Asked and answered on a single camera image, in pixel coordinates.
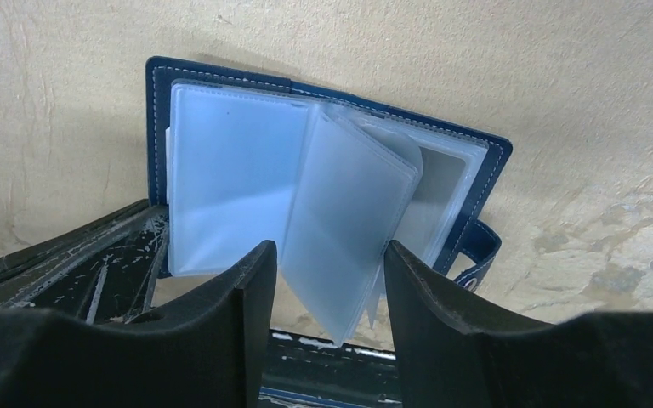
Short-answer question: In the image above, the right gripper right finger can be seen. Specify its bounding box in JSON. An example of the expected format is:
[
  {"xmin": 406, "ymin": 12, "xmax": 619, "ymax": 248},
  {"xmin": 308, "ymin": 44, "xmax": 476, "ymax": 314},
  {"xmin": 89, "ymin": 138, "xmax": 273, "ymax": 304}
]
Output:
[{"xmin": 384, "ymin": 241, "xmax": 653, "ymax": 407}]

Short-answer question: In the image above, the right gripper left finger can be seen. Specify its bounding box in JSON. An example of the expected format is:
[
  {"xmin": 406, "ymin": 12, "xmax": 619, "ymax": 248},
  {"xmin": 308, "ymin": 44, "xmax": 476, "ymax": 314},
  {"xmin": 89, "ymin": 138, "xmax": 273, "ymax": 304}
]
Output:
[{"xmin": 0, "ymin": 241, "xmax": 277, "ymax": 407}]

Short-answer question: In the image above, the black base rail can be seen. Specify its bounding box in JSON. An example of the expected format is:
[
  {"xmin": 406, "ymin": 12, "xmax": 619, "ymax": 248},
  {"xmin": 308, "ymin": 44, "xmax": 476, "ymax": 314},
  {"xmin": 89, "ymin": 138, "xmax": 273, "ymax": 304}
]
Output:
[{"xmin": 0, "ymin": 200, "xmax": 402, "ymax": 407}]

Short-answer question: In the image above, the blue leather card holder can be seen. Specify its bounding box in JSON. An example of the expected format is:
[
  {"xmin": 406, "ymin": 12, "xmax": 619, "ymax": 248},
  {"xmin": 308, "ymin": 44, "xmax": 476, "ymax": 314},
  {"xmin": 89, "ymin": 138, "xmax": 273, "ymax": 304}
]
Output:
[{"xmin": 145, "ymin": 56, "xmax": 513, "ymax": 344}]

